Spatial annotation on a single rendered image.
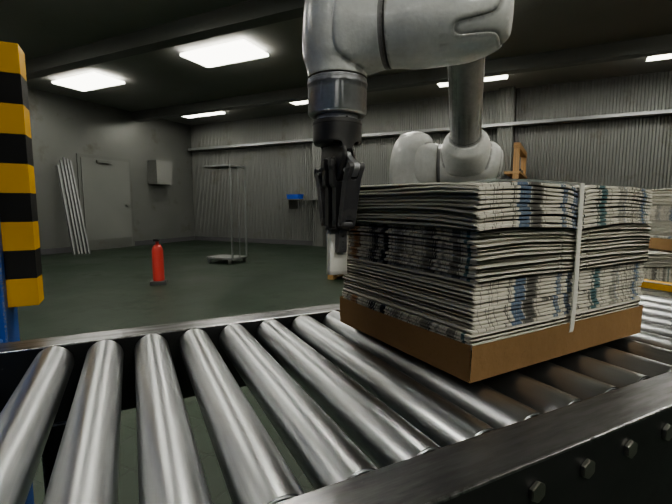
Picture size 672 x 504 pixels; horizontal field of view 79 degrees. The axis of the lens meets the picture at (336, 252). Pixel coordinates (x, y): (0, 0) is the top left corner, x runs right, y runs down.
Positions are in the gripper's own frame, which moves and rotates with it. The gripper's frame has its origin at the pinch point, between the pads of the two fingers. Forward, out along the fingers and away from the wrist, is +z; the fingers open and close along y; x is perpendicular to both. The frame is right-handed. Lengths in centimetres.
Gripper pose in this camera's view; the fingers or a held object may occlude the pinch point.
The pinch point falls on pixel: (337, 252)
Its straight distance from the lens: 64.8
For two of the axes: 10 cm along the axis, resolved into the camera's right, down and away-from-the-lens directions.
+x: -8.9, 0.5, -4.5
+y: -4.5, -1.0, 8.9
